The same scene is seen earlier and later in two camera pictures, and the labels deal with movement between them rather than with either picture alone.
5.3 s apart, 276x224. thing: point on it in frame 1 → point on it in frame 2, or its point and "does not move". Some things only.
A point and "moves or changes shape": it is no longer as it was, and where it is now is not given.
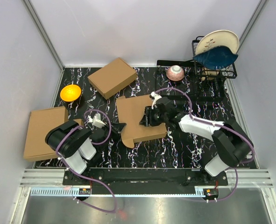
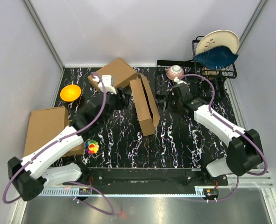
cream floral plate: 217,38 does not move
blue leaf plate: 215,58 does not move
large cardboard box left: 39,123 does not move
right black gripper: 147,120 → 169,97
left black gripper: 116,128 → 124,100
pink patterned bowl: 175,73 does not move
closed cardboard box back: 112,78 does not move
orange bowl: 70,93 does not move
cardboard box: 131,111 moves or changes shape
